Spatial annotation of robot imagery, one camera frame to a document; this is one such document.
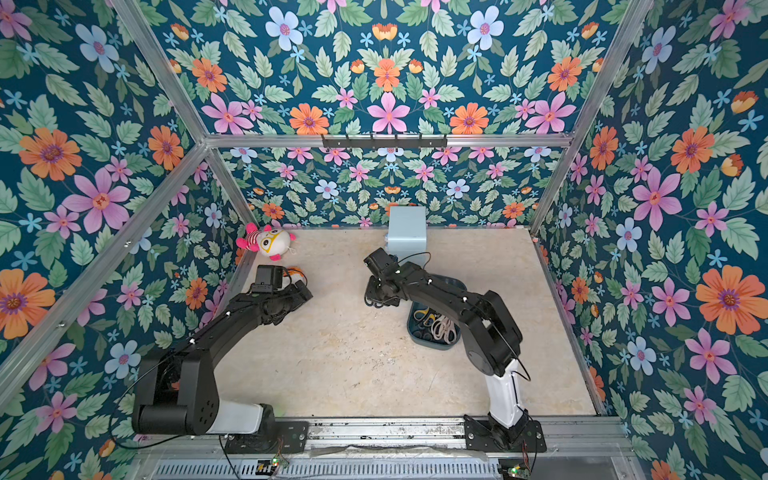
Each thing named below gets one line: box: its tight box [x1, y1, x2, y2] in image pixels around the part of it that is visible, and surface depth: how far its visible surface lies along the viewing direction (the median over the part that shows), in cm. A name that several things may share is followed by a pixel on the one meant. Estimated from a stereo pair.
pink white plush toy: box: [235, 223, 296, 261], surface depth 110 cm
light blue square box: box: [387, 206, 427, 264], surface depth 100 cm
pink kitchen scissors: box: [431, 316, 457, 345], surface depth 90 cm
